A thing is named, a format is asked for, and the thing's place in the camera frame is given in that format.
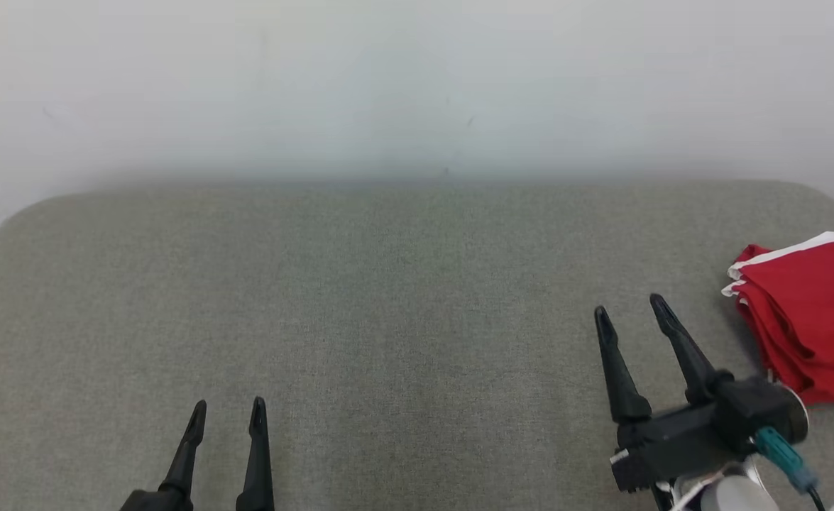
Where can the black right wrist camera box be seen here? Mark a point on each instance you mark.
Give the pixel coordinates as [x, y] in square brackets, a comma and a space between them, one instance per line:
[761, 408]

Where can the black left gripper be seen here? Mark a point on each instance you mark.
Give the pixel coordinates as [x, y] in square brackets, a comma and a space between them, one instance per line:
[157, 500]

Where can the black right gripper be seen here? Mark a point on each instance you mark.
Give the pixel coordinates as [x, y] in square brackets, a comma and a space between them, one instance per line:
[672, 443]

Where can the red garment with white cuffs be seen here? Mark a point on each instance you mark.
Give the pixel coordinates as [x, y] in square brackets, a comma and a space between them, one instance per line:
[814, 291]

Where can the grey fabric mat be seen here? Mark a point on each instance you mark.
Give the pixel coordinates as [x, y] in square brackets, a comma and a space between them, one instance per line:
[388, 319]

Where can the red garment with white stripes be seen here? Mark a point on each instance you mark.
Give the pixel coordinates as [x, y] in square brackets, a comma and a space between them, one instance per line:
[807, 372]

